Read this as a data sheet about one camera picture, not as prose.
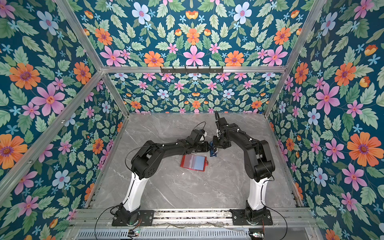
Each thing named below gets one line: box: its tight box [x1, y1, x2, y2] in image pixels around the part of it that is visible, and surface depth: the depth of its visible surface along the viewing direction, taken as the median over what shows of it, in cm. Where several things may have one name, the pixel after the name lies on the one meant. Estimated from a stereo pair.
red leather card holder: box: [180, 154, 209, 172], surface depth 94 cm
